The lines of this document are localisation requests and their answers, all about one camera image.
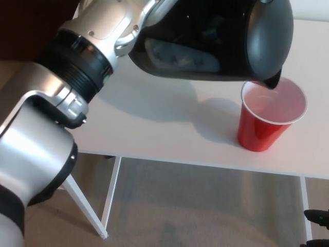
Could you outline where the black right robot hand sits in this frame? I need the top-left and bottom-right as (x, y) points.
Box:
(300, 208), (329, 247)

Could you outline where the black electric kettle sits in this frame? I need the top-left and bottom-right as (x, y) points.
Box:
(127, 0), (295, 90)

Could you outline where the red plastic cup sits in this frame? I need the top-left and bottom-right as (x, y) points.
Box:
(236, 78), (308, 152)

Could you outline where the white cabinet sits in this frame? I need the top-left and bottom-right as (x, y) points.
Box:
(290, 0), (329, 20)

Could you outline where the dark brown wooden door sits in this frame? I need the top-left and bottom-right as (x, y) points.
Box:
(0, 0), (80, 62)

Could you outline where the white metal frame table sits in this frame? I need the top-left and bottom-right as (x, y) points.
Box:
(61, 10), (329, 240)

